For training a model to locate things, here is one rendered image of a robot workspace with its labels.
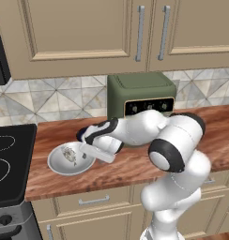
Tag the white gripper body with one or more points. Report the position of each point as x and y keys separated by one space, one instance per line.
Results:
x=99 y=152

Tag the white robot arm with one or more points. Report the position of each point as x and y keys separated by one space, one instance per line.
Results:
x=179 y=137

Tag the grey cooked fish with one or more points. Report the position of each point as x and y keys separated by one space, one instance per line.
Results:
x=69 y=154

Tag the grey metal bowl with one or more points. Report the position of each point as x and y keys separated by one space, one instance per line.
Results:
x=61 y=164

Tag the beige base cabinet door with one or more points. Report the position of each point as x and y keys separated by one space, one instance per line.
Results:
x=210 y=215
x=97 y=226

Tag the wide beige cupboard door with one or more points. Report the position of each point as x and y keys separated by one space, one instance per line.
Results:
x=79 y=34

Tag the black microwave oven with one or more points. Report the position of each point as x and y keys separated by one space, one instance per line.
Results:
x=0 y=59

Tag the narrow beige cupboard door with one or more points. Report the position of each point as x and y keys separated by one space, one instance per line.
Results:
x=201 y=31

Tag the wide beige drawer front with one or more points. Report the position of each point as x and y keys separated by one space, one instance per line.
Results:
x=119 y=198

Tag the green toaster oven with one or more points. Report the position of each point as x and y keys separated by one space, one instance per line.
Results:
x=135 y=89

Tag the black hob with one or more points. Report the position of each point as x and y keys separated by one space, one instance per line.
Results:
x=11 y=162

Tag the grey oven front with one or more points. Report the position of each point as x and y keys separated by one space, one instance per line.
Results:
x=19 y=223

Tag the black oven knob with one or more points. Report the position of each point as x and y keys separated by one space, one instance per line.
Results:
x=5 y=220

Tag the narrow beige drawer front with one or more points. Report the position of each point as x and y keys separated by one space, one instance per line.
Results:
x=221 y=181

